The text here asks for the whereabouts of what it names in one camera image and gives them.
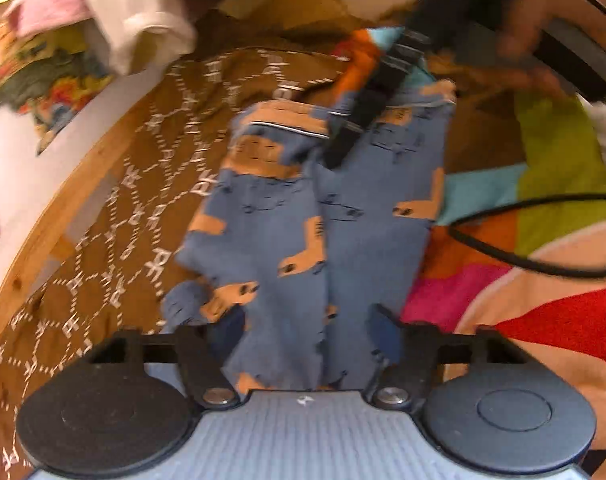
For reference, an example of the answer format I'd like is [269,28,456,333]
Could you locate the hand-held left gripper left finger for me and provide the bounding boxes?
[84,304,248,409]

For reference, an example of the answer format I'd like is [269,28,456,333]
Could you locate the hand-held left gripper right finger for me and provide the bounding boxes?
[364,304,530,411]

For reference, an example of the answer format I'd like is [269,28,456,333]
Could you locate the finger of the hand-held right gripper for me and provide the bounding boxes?
[323,27,434,168]

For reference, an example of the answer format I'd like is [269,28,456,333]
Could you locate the blue pants with tan print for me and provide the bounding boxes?
[160,80,458,393]

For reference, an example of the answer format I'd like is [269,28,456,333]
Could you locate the person's right hand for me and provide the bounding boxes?
[498,0,560,59]

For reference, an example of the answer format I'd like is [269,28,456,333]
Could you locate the brown patterned blanket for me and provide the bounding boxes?
[0,45,534,480]

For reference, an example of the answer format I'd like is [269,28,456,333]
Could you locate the colourful patchwork blanket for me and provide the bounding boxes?
[333,25,606,466]

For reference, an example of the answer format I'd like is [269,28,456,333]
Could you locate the white cloth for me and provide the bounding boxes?
[90,0,224,77]

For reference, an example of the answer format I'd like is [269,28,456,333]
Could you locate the floral colourful cloth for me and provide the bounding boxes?
[0,0,118,155]

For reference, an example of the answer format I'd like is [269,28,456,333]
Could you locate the wooden bed frame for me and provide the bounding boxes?
[0,74,180,343]

